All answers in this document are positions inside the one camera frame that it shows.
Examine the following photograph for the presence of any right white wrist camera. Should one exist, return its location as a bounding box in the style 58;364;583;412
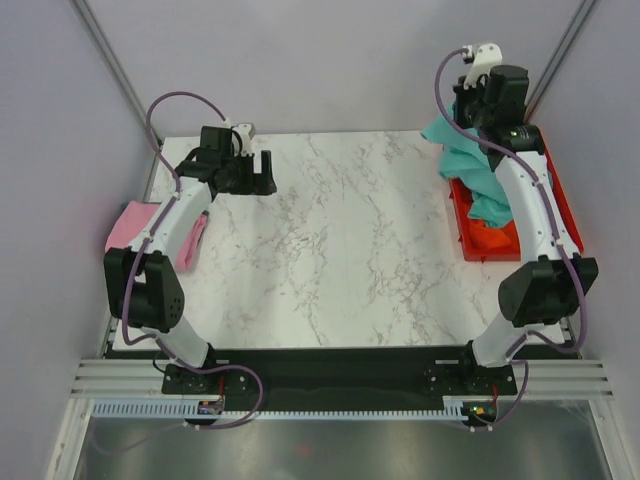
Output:
462;42;503;90

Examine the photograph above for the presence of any red plastic bin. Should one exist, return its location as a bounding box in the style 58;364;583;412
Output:
448;150;584;262

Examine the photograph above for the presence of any left corner metal post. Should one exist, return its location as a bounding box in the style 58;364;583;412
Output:
69;0;148;132

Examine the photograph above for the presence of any pink folded t shirt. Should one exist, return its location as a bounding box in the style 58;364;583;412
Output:
104;201;208;273

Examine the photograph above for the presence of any right white cable duct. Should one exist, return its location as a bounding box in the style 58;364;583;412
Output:
443;397;499;423

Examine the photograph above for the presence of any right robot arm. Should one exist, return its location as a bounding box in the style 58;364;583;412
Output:
453;65;599;394

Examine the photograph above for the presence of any aluminium rail frame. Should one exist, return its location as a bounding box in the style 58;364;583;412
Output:
71;359;613;401

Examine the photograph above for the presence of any left white cable duct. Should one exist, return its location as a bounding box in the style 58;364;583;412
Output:
92;399;225;419

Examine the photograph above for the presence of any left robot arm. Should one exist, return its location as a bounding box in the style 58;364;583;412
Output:
104;123;277;393

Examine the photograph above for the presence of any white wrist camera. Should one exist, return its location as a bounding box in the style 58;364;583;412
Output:
223;119;256;157
462;42;503;90

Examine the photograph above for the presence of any right corner metal post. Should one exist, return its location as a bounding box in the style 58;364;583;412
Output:
525;0;600;121

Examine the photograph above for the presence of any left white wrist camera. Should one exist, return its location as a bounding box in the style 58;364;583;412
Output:
223;119;256;157

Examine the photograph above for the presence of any orange t shirt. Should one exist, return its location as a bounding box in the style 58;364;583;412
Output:
468;219;519;251

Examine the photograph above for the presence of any white cable duct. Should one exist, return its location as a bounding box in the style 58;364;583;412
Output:
443;397;499;423
92;399;225;419

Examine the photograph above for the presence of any teal t shirt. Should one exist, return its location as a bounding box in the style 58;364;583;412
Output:
421;114;513;229

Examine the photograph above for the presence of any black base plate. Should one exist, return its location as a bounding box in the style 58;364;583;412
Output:
162;346;517;399

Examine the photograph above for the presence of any corner metal post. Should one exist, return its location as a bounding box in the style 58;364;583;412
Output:
69;0;148;132
525;0;600;121

